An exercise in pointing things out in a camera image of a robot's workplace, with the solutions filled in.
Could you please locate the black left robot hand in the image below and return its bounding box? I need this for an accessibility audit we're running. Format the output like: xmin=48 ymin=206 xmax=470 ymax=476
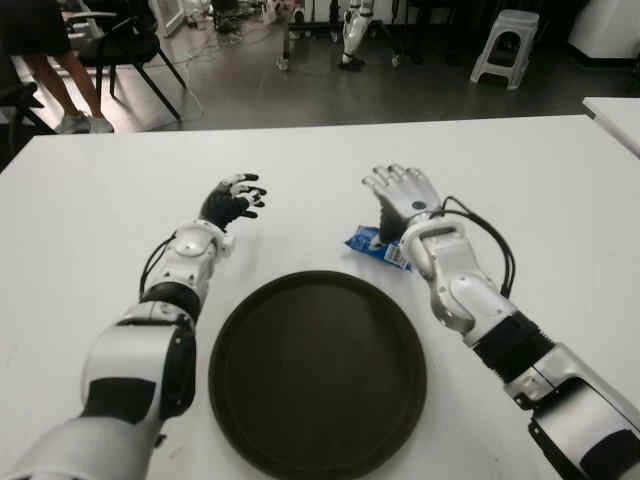
xmin=199 ymin=173 xmax=268 ymax=232

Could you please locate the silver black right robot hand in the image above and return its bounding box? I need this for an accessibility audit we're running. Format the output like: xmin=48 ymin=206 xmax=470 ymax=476
xmin=360 ymin=163 xmax=444 ymax=246

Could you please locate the blue Oreo cookie pack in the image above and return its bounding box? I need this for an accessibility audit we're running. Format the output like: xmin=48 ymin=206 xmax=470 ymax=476
xmin=342 ymin=224 xmax=416 ymax=274

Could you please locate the white humanoid robot leg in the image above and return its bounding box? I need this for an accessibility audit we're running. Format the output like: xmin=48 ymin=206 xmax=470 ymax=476
xmin=337 ymin=0 xmax=376 ymax=71

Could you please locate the black wheeled metal stand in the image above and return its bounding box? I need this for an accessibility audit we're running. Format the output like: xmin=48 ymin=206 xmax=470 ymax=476
xmin=276 ymin=0 xmax=404 ymax=71

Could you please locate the black chair with armrests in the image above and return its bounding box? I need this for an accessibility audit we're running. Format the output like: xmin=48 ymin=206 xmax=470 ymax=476
xmin=64 ymin=0 xmax=187 ymax=121

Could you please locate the round dark brown tray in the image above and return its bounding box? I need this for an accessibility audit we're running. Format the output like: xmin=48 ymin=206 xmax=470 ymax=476
xmin=208 ymin=269 xmax=429 ymax=477

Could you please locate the white framed panel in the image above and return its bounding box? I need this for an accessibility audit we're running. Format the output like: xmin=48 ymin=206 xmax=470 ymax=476
xmin=154 ymin=0 xmax=189 ymax=39

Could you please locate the white plastic stool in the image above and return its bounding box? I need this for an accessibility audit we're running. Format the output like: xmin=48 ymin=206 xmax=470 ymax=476
xmin=469 ymin=8 xmax=541 ymax=91

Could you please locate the white side table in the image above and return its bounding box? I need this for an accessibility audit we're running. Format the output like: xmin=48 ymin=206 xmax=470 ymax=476
xmin=582 ymin=96 xmax=640 ymax=156

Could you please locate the black office chair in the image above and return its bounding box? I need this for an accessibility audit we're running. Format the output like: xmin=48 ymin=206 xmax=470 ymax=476
xmin=0 ymin=82 xmax=56 ymax=136

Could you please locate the white cabinet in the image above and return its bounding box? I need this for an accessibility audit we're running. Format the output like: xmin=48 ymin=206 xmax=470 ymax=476
xmin=569 ymin=0 xmax=640 ymax=66

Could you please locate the person in dark shorts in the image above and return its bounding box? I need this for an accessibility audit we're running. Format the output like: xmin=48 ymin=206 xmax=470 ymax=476
xmin=0 ymin=0 xmax=115 ymax=135

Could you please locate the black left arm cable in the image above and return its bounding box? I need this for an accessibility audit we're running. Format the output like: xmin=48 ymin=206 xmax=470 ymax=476
xmin=139 ymin=234 xmax=176 ymax=296

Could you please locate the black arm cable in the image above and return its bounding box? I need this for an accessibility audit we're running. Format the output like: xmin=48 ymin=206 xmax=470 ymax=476
xmin=429 ymin=195 xmax=516 ymax=301
xmin=139 ymin=234 xmax=176 ymax=296

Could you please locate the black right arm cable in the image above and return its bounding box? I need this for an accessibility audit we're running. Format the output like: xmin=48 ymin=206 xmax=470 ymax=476
xmin=429 ymin=195 xmax=516 ymax=301

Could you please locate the white floor cable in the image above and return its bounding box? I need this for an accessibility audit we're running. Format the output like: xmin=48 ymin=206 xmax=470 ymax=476
xmin=169 ymin=29 xmax=224 ymax=121

